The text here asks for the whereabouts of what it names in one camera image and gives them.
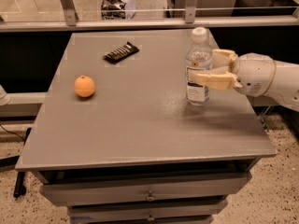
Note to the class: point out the white object at left edge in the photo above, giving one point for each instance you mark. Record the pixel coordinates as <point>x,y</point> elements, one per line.
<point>4,97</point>

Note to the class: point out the top grey drawer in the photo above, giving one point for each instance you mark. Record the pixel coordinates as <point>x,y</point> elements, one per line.
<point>145,189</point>

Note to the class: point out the black snack bar wrapper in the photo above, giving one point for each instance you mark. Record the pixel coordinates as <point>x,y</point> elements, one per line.
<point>121,53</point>

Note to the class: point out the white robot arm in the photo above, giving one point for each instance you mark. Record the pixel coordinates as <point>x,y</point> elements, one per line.
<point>284,88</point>

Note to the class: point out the grey drawer cabinet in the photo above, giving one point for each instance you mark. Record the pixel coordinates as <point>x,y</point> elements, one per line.
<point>138,123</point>

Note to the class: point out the grey drawer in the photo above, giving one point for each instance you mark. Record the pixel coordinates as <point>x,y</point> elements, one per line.
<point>146,212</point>
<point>145,189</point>

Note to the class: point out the black floor stand leg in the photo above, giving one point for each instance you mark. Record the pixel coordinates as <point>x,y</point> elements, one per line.
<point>9,163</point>

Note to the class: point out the clear blue-labelled plastic bottle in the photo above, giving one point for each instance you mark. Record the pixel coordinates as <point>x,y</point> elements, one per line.
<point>198,57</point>

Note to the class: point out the metal railing frame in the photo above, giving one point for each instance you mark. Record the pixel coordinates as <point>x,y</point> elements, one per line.
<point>84,15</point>

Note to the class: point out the orange fruit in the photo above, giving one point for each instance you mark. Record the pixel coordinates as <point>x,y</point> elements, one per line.
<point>84,86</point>

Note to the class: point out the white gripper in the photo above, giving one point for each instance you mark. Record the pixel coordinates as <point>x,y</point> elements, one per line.
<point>253,74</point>

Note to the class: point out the black white robot base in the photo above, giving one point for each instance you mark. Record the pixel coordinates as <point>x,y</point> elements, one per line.
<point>118,9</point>

